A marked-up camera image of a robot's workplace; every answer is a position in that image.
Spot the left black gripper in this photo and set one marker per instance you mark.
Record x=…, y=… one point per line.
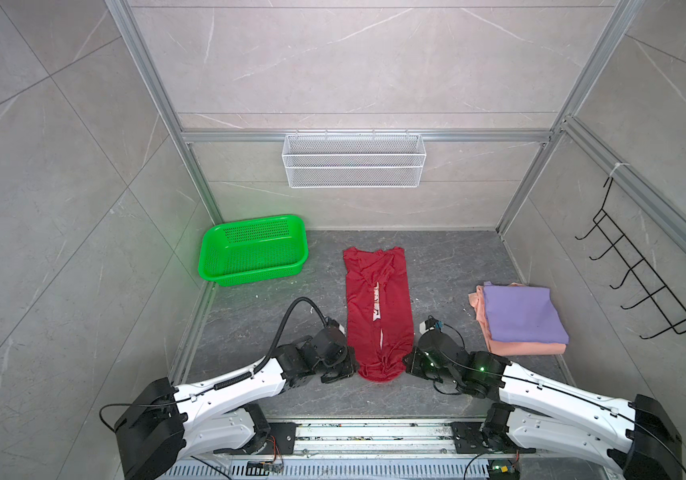
x=352, y=364

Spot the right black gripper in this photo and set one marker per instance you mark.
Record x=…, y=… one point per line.
x=413, y=368

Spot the red t shirt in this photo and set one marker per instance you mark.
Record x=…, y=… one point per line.
x=380, y=326

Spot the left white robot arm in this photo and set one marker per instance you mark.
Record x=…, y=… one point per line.
x=166, y=422

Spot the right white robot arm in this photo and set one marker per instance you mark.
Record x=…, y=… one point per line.
x=634, y=438

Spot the pink folded t shirt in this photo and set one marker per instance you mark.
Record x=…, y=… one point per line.
x=508, y=349

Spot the purple folded t shirt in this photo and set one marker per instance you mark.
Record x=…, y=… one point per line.
x=518, y=314

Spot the small green circuit board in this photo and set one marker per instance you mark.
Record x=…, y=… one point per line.
x=502, y=470

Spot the green plastic basket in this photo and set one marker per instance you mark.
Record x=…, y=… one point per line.
x=249, y=251

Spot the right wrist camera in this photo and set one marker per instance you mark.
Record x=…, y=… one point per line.
x=440, y=348

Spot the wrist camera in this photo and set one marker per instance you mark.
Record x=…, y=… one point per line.
x=440, y=348
x=329, y=342

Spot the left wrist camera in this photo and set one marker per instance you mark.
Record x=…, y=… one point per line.
x=329, y=342

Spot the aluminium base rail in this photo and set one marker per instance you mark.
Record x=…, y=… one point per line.
x=380, y=449

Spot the white wire mesh basket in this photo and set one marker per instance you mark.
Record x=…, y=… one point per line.
x=325, y=161

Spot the black wire hook rack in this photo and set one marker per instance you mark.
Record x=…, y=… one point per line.
x=636, y=266

